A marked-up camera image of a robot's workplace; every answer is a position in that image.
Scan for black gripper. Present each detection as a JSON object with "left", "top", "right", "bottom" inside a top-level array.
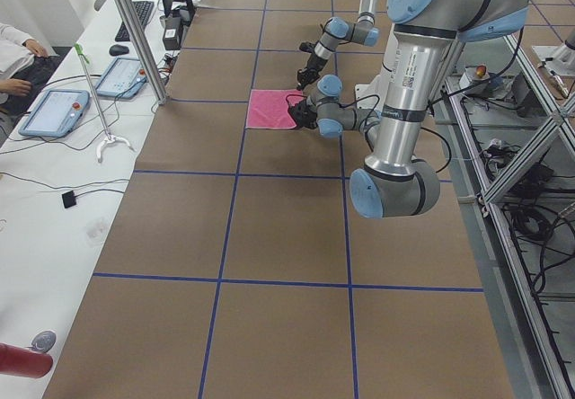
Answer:
[
  {"left": 296, "top": 53, "right": 328, "bottom": 90},
  {"left": 287, "top": 100, "right": 317, "bottom": 129}
]

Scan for pink towel with grey hem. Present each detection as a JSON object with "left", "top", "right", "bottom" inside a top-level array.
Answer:
[{"left": 246, "top": 89, "right": 297, "bottom": 129}]

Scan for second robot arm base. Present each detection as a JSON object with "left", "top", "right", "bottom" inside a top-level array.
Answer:
[{"left": 532, "top": 31, "right": 574, "bottom": 78}]

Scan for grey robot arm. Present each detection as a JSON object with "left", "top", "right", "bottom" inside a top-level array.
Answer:
[
  {"left": 296, "top": 0, "right": 380, "bottom": 92},
  {"left": 288, "top": 0, "right": 528, "bottom": 218}
]

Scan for black power adapter box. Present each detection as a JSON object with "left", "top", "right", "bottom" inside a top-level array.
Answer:
[{"left": 163, "top": 15, "right": 183, "bottom": 51}]

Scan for emergency stop button box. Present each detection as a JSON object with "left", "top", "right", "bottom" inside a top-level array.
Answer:
[{"left": 459, "top": 65, "right": 503, "bottom": 97}]

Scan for black keyboard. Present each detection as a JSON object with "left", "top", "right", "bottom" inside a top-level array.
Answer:
[{"left": 113, "top": 0, "right": 155, "bottom": 43}]

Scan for far blue teach pendant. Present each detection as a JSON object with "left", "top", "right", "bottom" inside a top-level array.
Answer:
[{"left": 95, "top": 57, "right": 147, "bottom": 100}]

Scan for blue teach pendant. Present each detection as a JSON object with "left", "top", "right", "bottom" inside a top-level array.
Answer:
[
  {"left": 19, "top": 89, "right": 90, "bottom": 137},
  {"left": 95, "top": 57, "right": 147, "bottom": 100}
]

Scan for black computer mouse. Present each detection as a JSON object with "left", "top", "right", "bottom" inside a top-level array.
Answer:
[{"left": 109, "top": 44, "right": 129, "bottom": 57}]

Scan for white reach grabber tool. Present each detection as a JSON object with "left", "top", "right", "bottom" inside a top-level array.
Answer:
[{"left": 74, "top": 43, "right": 134, "bottom": 164}]

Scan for near blue teach pendant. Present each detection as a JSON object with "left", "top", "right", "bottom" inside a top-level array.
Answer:
[{"left": 19, "top": 89, "right": 90, "bottom": 137}]

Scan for small black square puck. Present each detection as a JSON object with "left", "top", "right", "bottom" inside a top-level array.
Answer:
[{"left": 61, "top": 190, "right": 77, "bottom": 209}]

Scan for seated person in white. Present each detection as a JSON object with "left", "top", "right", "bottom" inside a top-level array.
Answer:
[{"left": 1, "top": 23, "right": 62, "bottom": 120}]

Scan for round grey disc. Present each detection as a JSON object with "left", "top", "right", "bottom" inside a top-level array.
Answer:
[{"left": 30, "top": 330, "right": 57, "bottom": 354}]

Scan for red cylinder bottle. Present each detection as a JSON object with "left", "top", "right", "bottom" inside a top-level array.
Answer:
[{"left": 0, "top": 343, "right": 53, "bottom": 378}]

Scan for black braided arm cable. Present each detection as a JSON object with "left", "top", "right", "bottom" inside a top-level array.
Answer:
[{"left": 284, "top": 93, "right": 452, "bottom": 175}]

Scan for aluminium frame post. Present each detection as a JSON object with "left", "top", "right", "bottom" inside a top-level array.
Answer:
[{"left": 114, "top": 0, "right": 167, "bottom": 105}]

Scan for tangled black floor cables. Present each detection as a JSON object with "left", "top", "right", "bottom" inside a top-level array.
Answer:
[{"left": 475, "top": 137, "right": 575, "bottom": 301}]

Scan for aluminium side frame rail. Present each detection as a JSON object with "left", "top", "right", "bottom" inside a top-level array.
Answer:
[{"left": 444, "top": 34, "right": 575, "bottom": 399}]

